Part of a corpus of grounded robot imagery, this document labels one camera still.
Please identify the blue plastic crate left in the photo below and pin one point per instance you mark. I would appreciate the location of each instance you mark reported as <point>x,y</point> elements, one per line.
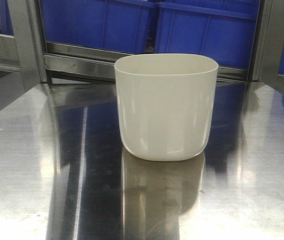
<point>114,25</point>

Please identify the blue plastic crate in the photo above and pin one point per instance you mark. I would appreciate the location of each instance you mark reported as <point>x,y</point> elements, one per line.
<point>219,29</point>
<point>114,25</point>

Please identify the blue plastic crate right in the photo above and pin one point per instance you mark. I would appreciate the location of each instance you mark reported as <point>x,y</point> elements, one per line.
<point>219,29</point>

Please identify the stainless steel shelf frame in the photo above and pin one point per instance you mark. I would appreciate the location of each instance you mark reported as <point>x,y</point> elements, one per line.
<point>27,51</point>

